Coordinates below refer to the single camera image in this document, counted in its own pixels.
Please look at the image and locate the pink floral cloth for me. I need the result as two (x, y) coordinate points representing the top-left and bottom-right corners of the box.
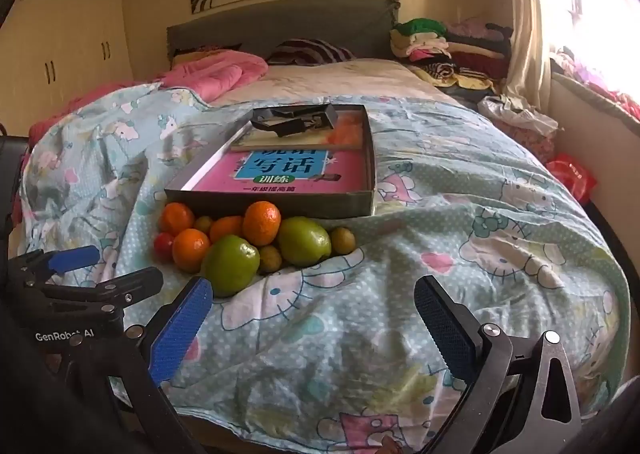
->
(550, 46), (640, 122)

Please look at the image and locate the pink quilt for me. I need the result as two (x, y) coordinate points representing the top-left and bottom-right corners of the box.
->
(30, 50), (271, 145)

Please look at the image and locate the grey-green headboard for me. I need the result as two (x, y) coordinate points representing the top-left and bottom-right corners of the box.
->
(166, 0), (401, 69)

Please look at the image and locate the black hair clip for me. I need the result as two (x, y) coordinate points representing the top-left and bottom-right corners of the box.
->
(250, 104), (338, 139)

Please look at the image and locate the green mandarin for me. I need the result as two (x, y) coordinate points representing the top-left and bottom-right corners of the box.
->
(201, 235), (261, 298)
(277, 216), (332, 268)

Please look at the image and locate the cream curtain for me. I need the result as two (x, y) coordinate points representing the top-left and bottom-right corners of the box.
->
(502, 0), (556, 109)

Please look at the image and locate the red patterned cloth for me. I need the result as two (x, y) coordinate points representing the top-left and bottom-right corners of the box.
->
(500, 124), (557, 165)

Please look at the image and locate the printed cartoon blanket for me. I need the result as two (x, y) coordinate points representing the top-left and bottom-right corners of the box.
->
(20, 84), (631, 454)

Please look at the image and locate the striped pillow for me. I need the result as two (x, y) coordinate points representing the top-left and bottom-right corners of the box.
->
(267, 38), (357, 67)

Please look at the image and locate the pile of folded clothes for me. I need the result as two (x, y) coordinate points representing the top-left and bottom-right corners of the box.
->
(390, 18), (516, 94)

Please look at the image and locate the cream wardrobe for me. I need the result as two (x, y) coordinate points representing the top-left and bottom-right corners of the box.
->
(0, 0), (133, 145)

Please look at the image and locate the orange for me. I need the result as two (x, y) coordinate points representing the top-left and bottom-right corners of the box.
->
(242, 201), (282, 247)
(159, 202), (196, 236)
(172, 229), (211, 273)
(209, 215), (246, 243)

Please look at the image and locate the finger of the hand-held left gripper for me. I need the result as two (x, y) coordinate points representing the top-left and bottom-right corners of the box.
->
(22, 266), (165, 321)
(7, 245), (101, 285)

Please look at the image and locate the red tomato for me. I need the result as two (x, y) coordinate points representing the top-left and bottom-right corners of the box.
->
(153, 232), (176, 263)

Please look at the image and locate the green jujube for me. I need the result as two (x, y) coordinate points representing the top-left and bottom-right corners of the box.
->
(330, 227), (357, 255)

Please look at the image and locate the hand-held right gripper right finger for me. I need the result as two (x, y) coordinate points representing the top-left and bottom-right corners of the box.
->
(414, 275), (583, 454)

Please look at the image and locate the shallow grey cardboard box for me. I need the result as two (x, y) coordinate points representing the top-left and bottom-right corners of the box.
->
(164, 104), (377, 217)

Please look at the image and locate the beige bed sheet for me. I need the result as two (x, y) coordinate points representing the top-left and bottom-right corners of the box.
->
(210, 58), (466, 107)

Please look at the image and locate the red plastic bag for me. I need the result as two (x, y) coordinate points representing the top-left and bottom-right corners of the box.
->
(545, 159), (598, 205)

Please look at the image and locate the white plastic bag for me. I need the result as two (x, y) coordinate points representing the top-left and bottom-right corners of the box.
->
(477, 94), (558, 135)

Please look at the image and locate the pink book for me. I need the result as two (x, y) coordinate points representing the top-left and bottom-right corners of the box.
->
(192, 149), (373, 195)

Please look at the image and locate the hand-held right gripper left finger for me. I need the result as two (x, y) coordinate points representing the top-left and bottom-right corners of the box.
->
(65, 276), (213, 454)

